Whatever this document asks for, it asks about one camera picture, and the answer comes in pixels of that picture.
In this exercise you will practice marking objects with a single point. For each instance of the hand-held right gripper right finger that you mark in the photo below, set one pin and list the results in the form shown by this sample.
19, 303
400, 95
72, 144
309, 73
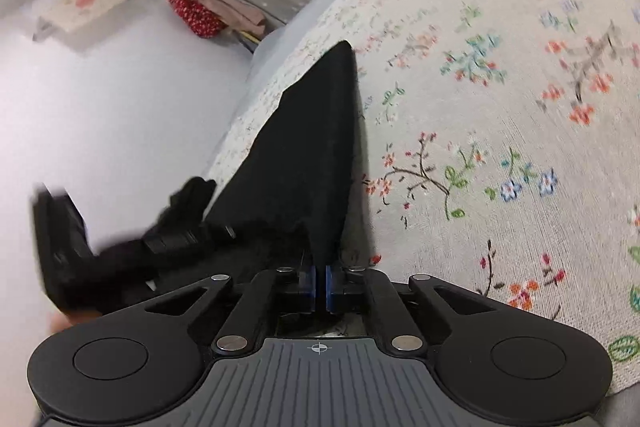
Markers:
332, 289

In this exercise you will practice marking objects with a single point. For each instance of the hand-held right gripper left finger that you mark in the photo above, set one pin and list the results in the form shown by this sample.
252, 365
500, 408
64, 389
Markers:
307, 289

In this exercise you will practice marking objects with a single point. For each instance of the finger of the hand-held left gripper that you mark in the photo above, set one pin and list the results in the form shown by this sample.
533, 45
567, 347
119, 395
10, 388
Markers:
190, 237

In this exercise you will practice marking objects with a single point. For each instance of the black pants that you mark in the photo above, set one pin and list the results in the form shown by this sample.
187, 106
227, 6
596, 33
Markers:
310, 147

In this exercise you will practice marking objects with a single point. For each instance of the red floral bag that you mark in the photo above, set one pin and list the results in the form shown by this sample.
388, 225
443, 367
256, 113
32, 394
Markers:
197, 17

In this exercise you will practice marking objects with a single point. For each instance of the pink hanging cloth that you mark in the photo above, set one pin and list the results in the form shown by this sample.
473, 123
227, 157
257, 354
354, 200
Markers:
245, 14

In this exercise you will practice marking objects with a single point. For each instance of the floral bed sheet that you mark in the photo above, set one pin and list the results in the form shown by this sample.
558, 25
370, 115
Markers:
500, 107

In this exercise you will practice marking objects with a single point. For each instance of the white embroidered cloth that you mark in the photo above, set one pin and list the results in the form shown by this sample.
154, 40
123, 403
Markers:
80, 4

